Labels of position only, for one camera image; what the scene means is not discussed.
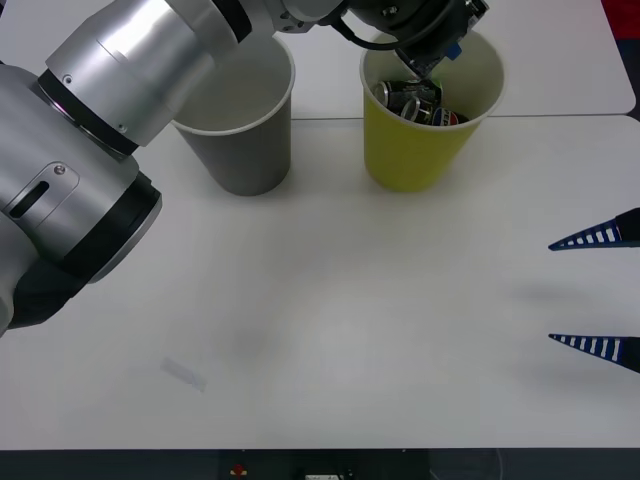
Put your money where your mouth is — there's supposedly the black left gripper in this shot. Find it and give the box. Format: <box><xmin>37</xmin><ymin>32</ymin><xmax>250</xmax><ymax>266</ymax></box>
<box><xmin>392</xmin><ymin>0</ymin><xmax>476</xmax><ymax>65</ymax></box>

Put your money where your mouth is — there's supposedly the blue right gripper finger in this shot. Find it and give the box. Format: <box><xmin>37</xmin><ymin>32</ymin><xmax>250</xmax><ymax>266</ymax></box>
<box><xmin>548</xmin><ymin>333</ymin><xmax>640</xmax><ymax>375</ymax></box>
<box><xmin>548</xmin><ymin>206</ymin><xmax>640</xmax><ymax>253</ymax></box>

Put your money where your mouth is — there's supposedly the black can with green end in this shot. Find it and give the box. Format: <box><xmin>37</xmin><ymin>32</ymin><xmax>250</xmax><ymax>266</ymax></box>
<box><xmin>374</xmin><ymin>78</ymin><xmax>445</xmax><ymax>110</ymax></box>

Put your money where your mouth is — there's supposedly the blue and red can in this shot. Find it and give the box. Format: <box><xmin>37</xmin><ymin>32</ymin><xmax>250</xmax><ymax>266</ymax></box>
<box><xmin>431</xmin><ymin>106</ymin><xmax>471</xmax><ymax>127</ymax></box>

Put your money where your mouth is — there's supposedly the black can with silver top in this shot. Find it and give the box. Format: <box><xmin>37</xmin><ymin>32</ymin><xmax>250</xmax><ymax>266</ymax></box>
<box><xmin>399</xmin><ymin>97</ymin><xmax>437</xmax><ymax>125</ymax></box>

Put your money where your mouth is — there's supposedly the yellow-green plastic bin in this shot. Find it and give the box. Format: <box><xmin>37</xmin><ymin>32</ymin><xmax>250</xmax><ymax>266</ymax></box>
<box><xmin>359</xmin><ymin>32</ymin><xmax>506</xmax><ymax>195</ymax></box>

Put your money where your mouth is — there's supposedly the red object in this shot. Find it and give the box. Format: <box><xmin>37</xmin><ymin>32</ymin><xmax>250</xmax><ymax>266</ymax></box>
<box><xmin>602</xmin><ymin>0</ymin><xmax>640</xmax><ymax>46</ymax></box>

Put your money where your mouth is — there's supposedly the grey plastic bin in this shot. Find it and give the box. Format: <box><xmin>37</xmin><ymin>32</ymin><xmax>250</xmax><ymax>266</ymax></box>
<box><xmin>169</xmin><ymin>37</ymin><xmax>297</xmax><ymax>197</ymax></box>

